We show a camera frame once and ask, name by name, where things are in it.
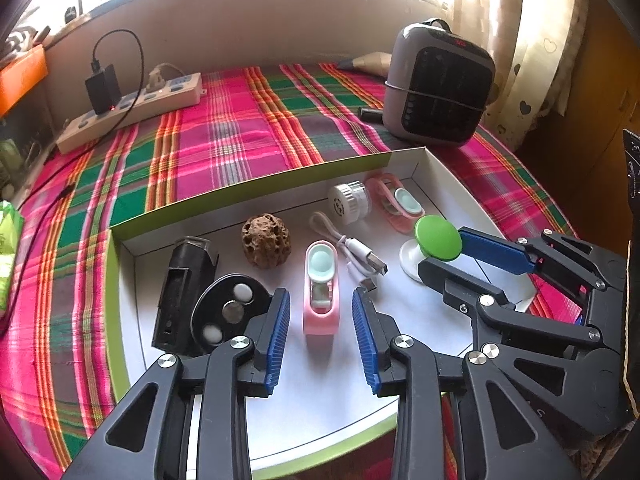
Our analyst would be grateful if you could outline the cream heart-pattern curtain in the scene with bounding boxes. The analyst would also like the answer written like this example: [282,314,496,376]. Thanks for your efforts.
[450,0,591,151]

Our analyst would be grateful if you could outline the brown wooden cabinet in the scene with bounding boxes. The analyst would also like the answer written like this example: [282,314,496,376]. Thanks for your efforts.
[515,10,640,241]

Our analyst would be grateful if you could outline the pink paper punch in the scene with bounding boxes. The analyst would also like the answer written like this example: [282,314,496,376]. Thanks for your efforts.
[303,240,342,336]
[365,172,426,235]

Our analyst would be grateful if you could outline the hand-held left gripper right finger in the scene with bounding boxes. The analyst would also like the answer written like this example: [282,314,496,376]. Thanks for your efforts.
[351,287,581,480]

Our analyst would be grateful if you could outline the grey black space heater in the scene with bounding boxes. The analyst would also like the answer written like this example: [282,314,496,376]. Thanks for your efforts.
[382,19,497,147]

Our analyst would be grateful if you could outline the green knob with white base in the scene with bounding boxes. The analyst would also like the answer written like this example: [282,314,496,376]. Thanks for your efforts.
[399,215,463,281]

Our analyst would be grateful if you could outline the black charger adapter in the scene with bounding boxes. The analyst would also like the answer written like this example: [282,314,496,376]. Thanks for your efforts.
[85,62,123,115]

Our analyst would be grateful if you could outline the black charging cable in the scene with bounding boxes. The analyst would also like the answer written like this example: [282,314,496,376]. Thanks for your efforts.
[0,30,146,333]

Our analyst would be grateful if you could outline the pink green plaid tablecloth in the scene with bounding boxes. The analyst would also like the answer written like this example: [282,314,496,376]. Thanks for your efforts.
[0,62,581,480]

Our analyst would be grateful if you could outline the green tissue pack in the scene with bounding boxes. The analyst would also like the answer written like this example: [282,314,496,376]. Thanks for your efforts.
[0,200,26,311]

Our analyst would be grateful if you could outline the beige cone-shaped object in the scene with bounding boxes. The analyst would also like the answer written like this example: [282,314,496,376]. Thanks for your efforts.
[336,52,393,81]

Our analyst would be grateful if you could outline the black round disc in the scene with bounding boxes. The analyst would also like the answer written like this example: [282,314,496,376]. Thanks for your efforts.
[191,273,271,358]

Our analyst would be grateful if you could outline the green white cardboard box tray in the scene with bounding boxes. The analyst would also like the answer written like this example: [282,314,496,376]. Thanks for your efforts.
[107,146,538,480]

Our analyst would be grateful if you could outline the white round perforated cap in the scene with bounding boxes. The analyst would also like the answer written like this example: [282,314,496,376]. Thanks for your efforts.
[328,181,368,221]

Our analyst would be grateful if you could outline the orange box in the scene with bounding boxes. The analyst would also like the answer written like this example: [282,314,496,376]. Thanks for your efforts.
[0,50,48,117]

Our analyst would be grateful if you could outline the black rectangular device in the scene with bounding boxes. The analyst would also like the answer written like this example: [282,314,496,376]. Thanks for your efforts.
[151,236,218,356]

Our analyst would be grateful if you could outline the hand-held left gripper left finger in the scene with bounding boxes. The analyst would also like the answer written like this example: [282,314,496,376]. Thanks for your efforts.
[62,287,292,480]

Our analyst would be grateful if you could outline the brown carved walnut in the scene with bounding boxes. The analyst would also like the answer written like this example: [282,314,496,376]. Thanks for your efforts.
[241,213,292,263]

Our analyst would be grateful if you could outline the white wall plug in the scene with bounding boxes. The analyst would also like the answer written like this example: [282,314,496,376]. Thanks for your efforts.
[147,63,176,93]

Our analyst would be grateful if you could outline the beige power strip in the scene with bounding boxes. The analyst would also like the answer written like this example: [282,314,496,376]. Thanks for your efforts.
[56,72,206,155]

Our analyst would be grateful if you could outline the white usb cable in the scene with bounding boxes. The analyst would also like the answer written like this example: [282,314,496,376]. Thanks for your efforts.
[309,210,390,292]

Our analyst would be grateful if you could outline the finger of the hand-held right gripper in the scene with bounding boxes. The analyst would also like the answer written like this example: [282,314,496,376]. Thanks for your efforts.
[417,259,608,401]
[459,226,630,311]

